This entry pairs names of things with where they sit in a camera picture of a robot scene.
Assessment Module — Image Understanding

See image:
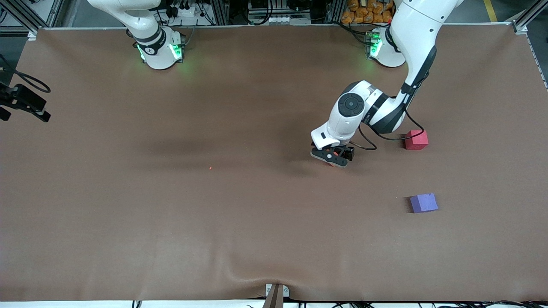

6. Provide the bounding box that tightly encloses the white metal clamp bracket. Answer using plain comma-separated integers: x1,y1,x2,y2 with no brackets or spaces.
265,284,290,299

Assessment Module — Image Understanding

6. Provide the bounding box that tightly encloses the aluminium corner frame rail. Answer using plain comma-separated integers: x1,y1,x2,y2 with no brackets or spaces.
0,0,65,40
512,0,548,89

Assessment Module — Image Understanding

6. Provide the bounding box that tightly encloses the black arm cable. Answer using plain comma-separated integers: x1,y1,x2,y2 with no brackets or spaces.
0,55,51,93
357,73,425,151

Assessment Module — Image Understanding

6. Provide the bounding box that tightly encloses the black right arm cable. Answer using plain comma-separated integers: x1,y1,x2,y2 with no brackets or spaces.
0,55,51,93

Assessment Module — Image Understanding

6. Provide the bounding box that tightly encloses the white power strip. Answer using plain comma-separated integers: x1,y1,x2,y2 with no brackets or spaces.
170,5,197,18

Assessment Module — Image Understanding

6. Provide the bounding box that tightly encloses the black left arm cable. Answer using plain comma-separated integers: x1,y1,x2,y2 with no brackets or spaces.
357,73,425,151

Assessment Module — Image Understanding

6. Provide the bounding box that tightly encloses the red foam cube block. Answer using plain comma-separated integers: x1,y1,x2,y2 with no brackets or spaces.
404,130,429,151

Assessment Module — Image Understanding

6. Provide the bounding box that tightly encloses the orange snack bags pile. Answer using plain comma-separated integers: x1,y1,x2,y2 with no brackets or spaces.
341,0,394,25

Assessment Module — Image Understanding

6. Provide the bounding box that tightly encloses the brown table mat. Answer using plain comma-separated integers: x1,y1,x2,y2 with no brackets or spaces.
0,25,548,302

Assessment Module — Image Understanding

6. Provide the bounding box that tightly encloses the aluminium frame post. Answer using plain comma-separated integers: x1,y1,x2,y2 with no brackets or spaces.
213,0,229,25
329,0,345,24

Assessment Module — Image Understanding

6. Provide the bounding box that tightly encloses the purple foam cube block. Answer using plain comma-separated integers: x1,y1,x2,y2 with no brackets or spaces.
410,193,439,214

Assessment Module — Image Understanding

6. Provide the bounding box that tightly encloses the orange foam cube block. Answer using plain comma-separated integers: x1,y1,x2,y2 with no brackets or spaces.
324,148,344,168

